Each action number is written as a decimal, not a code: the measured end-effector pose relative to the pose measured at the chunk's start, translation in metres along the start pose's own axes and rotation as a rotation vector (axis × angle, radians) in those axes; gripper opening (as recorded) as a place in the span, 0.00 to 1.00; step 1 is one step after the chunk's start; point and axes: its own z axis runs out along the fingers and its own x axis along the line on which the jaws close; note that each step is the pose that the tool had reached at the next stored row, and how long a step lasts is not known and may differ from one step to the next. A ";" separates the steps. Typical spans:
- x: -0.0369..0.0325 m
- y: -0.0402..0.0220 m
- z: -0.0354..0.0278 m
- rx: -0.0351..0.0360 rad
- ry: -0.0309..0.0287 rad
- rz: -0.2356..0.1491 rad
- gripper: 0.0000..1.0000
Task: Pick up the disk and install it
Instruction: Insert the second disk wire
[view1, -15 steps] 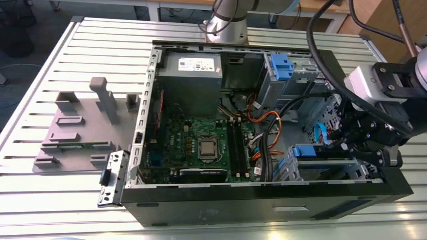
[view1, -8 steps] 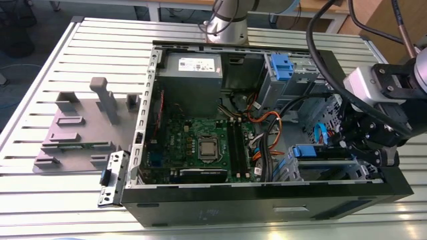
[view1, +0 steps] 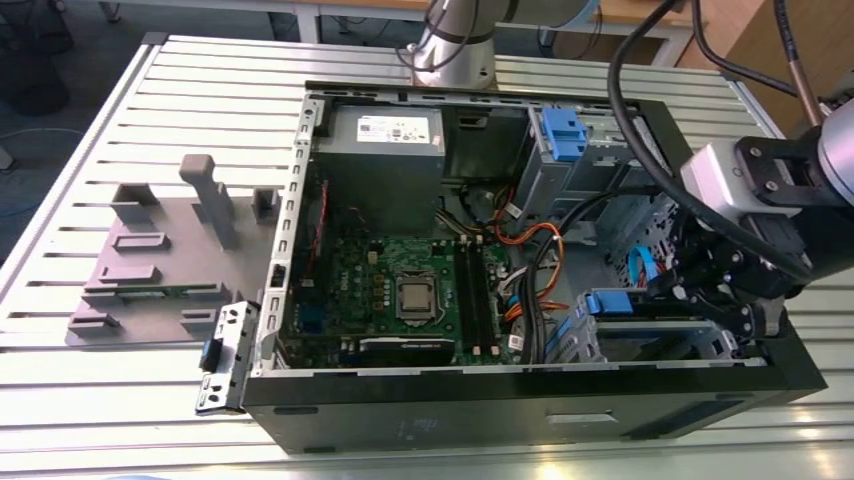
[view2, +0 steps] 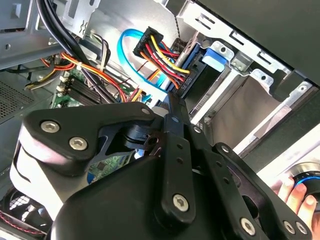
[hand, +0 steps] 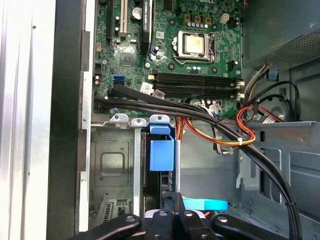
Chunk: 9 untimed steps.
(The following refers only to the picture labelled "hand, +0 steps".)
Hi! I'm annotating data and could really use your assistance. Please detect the silver CPU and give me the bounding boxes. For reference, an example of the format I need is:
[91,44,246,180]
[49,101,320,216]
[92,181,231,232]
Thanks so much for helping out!
[184,34,205,54]

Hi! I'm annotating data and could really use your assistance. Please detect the black expansion slot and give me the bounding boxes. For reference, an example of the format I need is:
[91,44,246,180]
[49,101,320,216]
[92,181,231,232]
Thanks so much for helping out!
[107,0,116,52]

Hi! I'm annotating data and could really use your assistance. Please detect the metal disk bay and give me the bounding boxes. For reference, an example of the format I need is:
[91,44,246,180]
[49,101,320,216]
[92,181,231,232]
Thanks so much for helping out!
[89,113,181,218]

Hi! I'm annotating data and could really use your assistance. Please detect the metal drive cage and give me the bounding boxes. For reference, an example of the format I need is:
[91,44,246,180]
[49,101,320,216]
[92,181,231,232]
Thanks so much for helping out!
[246,121,320,240]

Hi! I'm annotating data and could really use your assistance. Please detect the yellow black power wires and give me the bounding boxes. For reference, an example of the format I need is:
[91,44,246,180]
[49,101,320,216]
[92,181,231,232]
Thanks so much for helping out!
[243,63,273,101]

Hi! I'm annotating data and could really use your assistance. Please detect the white expansion slot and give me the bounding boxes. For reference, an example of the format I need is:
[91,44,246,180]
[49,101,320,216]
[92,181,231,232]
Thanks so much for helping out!
[119,0,127,36]

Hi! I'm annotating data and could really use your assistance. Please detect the CPU socket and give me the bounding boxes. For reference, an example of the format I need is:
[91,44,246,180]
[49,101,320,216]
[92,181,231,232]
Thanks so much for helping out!
[172,29,217,65]

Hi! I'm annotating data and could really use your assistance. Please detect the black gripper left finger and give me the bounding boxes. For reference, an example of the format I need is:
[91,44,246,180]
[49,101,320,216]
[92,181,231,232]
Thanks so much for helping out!
[67,191,177,240]

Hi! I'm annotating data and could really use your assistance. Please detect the green motherboard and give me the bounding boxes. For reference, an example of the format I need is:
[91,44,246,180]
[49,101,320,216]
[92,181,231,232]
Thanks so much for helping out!
[93,0,243,120]

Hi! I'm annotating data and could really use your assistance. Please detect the black cable bundle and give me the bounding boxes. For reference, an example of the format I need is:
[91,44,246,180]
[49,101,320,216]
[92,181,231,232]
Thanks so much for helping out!
[94,84,301,240]

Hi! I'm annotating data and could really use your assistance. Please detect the orange wire bundle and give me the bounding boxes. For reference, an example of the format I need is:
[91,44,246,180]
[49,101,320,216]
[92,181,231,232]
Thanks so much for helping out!
[174,106,285,151]

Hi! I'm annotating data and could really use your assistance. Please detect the black RAM slot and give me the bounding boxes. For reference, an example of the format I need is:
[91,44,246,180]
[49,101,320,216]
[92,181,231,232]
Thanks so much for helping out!
[152,82,245,98]
[152,71,245,85]

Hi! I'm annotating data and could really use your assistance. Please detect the blue wire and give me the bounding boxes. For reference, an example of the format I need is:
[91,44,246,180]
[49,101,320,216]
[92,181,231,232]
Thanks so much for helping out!
[182,197,229,211]

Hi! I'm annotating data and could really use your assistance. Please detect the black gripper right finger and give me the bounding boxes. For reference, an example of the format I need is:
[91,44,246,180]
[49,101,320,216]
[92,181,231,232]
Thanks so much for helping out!
[172,191,288,240]

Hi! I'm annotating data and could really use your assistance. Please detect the wire locking lever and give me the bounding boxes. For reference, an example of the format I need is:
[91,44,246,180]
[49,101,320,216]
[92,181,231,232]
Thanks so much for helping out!
[172,56,216,66]

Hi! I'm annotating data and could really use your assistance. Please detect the hard disk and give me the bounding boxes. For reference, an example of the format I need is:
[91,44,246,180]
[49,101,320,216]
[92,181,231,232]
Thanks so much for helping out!
[142,121,181,201]

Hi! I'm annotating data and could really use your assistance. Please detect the grey power supply unit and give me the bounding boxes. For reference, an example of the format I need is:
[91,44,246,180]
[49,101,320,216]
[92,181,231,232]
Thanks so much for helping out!
[241,0,320,68]

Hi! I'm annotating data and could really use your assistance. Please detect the black PC case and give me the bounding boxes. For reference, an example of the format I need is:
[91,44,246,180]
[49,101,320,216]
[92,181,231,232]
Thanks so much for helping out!
[48,0,320,240]

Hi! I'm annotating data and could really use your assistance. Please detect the metal socket cover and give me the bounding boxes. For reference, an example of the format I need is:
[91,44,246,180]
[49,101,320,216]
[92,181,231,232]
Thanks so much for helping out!
[177,31,212,62]

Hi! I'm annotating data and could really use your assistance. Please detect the black graphics card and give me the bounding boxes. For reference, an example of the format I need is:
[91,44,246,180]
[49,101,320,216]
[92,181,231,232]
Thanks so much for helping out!
[139,0,154,57]

